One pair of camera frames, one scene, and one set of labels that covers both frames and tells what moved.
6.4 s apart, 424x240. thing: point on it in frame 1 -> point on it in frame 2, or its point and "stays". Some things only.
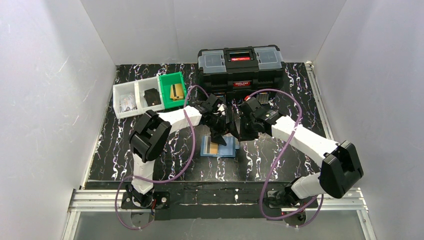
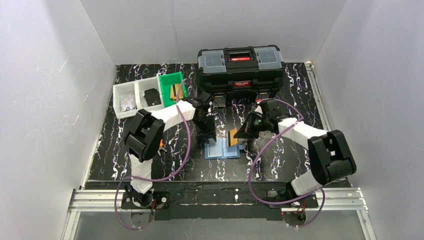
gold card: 209,147 -> 233,141
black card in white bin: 152,97 stays
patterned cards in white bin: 127,103 stays
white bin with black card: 140,86 stays
